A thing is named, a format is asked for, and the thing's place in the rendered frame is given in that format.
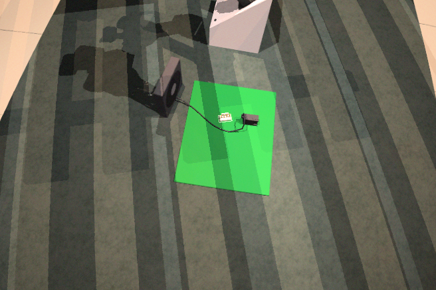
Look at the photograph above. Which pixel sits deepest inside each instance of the green circuit board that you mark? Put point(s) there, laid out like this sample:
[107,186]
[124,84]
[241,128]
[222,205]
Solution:
[240,160]

